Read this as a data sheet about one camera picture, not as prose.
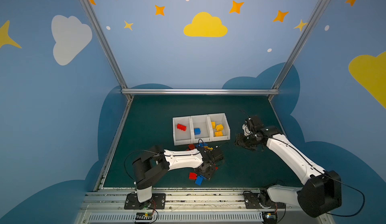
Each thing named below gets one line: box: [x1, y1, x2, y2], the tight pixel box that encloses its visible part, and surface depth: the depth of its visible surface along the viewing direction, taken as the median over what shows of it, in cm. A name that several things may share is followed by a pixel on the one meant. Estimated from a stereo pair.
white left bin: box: [172, 115, 192, 147], surface depth 101 cm
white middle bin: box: [189, 114, 212, 144], surface depth 103 cm
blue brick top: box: [194, 127, 202, 136], surface depth 102 cm
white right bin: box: [207, 112, 231, 142], surface depth 101 cm
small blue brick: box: [195, 142, 209, 148], surface depth 95 cm
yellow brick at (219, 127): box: [215, 124, 224, 132], surface depth 103 cm
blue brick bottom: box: [195, 175, 204, 186], surface depth 82 cm
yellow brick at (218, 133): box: [214, 131, 224, 137], surface depth 100 cm
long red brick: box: [176, 123, 187, 132], surface depth 103 cm
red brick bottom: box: [188, 172, 198, 180], surface depth 84 cm
